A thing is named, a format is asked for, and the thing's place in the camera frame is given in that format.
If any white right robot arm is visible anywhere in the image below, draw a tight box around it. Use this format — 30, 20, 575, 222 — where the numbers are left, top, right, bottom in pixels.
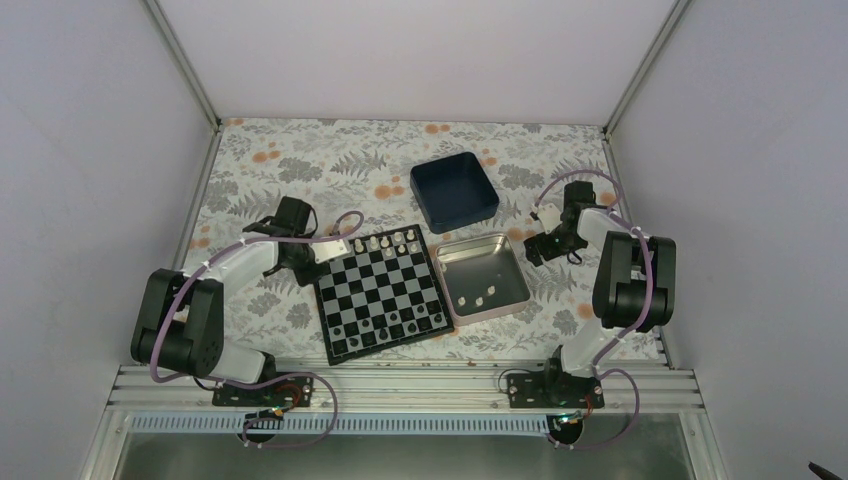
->
524, 181, 676, 407

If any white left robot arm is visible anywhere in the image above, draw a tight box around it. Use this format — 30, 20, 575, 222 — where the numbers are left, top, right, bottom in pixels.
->
130, 197, 329, 405

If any pink metal tin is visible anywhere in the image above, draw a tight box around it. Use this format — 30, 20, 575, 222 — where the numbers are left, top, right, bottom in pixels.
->
435, 234, 531, 326

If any black and white chessboard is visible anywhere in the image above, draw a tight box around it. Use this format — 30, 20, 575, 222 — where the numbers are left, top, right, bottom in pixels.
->
313, 224, 454, 366

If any dark blue square tray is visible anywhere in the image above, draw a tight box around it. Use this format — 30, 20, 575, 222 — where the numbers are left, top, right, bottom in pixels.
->
410, 152, 500, 234

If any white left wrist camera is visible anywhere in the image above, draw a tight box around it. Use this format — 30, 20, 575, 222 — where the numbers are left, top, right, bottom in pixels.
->
310, 240, 351, 264

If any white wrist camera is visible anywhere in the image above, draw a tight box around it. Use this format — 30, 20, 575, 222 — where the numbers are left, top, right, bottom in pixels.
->
531, 203, 562, 234
310, 240, 351, 264

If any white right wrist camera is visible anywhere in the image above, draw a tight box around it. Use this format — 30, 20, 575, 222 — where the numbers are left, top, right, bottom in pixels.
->
531, 203, 562, 234

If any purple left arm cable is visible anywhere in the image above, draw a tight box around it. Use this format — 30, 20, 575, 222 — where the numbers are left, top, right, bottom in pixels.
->
148, 210, 366, 452

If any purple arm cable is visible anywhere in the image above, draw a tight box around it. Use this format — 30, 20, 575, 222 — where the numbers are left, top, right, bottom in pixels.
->
533, 169, 656, 452
148, 210, 366, 452

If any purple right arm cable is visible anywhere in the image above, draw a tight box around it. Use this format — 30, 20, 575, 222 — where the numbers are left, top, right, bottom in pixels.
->
533, 169, 656, 452

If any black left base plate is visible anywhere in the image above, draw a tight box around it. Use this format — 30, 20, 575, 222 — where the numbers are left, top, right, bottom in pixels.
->
211, 377, 314, 409

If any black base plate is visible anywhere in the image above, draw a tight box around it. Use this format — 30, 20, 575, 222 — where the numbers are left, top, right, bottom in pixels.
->
507, 371, 605, 409
211, 377, 314, 409

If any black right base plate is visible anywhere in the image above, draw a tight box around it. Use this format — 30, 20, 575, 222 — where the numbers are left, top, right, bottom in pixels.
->
507, 371, 605, 409

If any aluminium front rail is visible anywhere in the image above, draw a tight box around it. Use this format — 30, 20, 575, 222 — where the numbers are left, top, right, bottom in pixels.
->
107, 367, 705, 414

